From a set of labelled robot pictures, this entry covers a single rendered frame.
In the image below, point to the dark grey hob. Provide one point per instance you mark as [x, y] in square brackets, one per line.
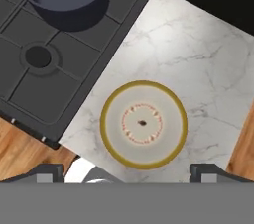
[49, 95]

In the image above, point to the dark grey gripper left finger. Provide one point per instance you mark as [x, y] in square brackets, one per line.
[49, 172]

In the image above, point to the yellow-rimmed white plate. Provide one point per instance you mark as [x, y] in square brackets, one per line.
[144, 145]

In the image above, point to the dark blue pot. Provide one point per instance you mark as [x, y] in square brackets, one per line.
[69, 6]

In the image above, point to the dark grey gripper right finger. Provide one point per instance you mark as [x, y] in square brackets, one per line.
[203, 172]

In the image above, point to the small white hob knob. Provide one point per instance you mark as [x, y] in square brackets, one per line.
[13, 121]
[43, 138]

